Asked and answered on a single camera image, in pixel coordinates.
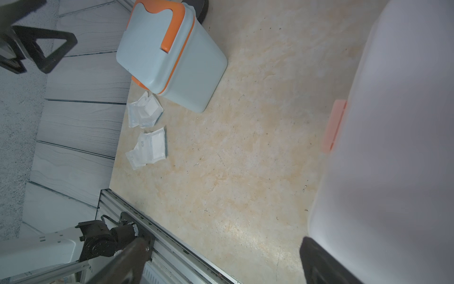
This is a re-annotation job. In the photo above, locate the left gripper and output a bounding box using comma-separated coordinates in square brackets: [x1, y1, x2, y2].
[1, 1, 78, 74]

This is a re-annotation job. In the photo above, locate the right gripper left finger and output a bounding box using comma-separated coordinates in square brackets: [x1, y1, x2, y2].
[87, 238, 150, 284]

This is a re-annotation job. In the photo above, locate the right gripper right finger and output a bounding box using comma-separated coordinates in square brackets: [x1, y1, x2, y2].
[299, 237, 362, 284]

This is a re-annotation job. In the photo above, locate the white pink medicine box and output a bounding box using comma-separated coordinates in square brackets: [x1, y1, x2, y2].
[307, 1, 454, 284]

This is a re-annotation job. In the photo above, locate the grey orange medicine box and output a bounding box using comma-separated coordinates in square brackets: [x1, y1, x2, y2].
[116, 1, 228, 113]

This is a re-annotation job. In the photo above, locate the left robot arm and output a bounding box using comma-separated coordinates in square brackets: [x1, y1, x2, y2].
[1, 1, 139, 278]

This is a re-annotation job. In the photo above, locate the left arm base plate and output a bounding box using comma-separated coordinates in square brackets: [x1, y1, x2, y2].
[116, 212, 156, 258]

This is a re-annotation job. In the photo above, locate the brown wire glass rack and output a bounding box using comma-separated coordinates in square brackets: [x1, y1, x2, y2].
[182, 0, 209, 24]

